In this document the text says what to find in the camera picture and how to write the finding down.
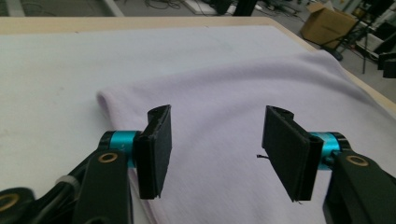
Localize small open cardboard box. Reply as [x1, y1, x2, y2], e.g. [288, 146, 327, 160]
[300, 2, 359, 49]

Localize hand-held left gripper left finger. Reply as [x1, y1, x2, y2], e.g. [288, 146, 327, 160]
[134, 104, 173, 200]

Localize black tripod stand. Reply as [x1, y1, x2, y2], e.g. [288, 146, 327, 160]
[320, 0, 379, 76]

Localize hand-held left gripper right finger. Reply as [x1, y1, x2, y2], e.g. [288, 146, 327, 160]
[262, 105, 325, 203]

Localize white foam board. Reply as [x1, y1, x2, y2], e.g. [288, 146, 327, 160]
[183, 0, 219, 15]

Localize purple printed towel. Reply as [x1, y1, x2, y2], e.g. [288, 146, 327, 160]
[95, 49, 396, 224]

